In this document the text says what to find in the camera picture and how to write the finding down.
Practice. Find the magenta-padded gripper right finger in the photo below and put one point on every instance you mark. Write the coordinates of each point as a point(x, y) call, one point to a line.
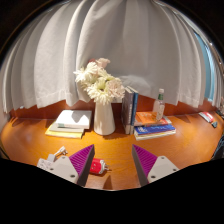
point(163, 167)

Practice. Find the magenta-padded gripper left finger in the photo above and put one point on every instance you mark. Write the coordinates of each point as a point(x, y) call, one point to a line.
point(63, 168)

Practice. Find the red and white charger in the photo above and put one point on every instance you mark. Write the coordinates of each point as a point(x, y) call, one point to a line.
point(97, 166)

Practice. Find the small white plug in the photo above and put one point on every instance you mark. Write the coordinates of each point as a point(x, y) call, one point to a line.
point(60, 152)

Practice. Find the yellow book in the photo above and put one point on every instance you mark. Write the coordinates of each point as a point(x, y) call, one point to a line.
point(63, 134)

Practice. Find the white book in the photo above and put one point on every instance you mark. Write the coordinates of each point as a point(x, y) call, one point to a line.
point(74, 118)

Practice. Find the orange book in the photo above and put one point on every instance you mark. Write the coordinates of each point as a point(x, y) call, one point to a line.
point(146, 118)

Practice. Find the dark chair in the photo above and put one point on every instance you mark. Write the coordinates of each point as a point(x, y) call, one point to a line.
point(220, 148)

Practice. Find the clear plastic bottle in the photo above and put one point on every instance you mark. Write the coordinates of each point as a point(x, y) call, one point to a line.
point(159, 106)

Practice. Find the white ceramic vase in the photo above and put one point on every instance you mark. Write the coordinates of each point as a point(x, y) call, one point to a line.
point(104, 120)

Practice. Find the red booklet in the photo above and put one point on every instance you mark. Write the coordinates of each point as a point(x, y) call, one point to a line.
point(206, 116)

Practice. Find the small dark object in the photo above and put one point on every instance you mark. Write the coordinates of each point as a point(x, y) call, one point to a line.
point(214, 124)

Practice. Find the blue upright book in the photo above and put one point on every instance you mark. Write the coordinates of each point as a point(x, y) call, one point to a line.
point(134, 106)

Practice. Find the grey upright book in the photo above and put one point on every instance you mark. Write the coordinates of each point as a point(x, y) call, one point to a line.
point(126, 110)

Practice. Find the white flower bouquet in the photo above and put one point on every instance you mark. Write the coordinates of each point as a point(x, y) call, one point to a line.
point(100, 85)

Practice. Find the window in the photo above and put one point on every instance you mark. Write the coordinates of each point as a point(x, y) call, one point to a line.
point(206, 66)

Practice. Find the white curtain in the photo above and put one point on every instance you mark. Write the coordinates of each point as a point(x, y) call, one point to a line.
point(133, 43)

